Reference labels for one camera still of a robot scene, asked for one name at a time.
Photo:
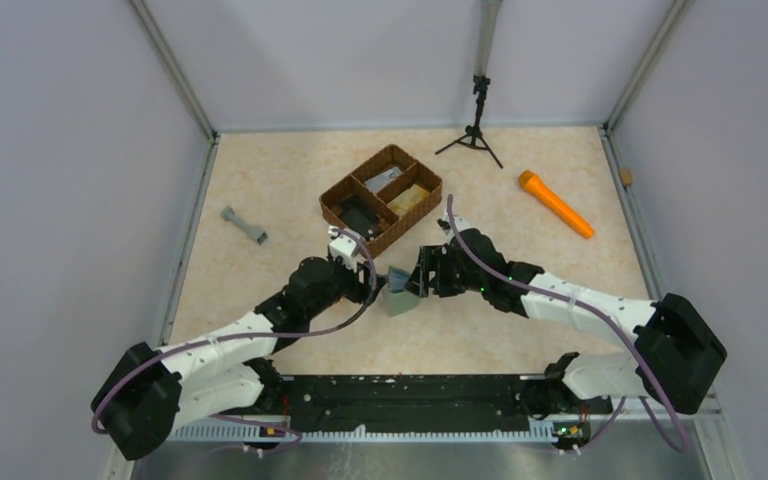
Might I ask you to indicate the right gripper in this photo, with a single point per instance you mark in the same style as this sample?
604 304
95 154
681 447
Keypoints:
419 281

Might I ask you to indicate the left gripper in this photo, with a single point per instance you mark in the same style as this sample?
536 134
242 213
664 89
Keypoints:
361 292

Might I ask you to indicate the green card holder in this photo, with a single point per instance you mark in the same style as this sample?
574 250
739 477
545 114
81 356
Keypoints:
397 298

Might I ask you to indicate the brown wicker divided basket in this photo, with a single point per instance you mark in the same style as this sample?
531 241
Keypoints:
393 227

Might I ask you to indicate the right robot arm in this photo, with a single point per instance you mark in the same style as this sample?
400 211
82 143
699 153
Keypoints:
667 350

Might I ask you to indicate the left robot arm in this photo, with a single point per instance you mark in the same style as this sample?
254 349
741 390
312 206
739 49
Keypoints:
152 391

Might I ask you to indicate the gold card in basket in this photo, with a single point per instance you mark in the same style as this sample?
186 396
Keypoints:
407 200

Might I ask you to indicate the grey card in basket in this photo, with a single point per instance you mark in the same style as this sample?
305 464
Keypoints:
381 180

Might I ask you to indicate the grey plastic connector piece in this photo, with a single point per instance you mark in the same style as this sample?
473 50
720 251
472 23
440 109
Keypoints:
255 233

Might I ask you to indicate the orange flashlight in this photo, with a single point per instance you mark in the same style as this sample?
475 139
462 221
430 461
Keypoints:
531 183

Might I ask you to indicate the black mini tripod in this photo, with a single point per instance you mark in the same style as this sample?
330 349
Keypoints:
473 137

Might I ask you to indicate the grey pole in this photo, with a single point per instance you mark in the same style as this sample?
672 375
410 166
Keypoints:
489 11

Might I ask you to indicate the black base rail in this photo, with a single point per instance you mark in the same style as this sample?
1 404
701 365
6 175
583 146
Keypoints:
463 403

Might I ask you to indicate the white cable tray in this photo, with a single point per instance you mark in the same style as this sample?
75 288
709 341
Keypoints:
212 430

